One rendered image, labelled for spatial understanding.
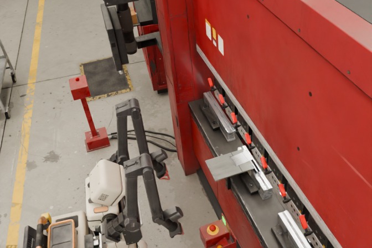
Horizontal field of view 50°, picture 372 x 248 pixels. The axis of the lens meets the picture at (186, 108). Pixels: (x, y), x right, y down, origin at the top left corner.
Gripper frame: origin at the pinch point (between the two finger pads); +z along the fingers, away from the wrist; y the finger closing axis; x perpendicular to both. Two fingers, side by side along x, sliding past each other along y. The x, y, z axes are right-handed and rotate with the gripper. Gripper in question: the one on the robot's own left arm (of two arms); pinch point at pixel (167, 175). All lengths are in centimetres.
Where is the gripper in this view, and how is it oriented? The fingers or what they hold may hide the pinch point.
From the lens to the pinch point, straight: 258.6
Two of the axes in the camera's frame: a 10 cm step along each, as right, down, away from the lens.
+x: -8.3, 5.3, 1.9
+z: 5.2, 5.9, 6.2
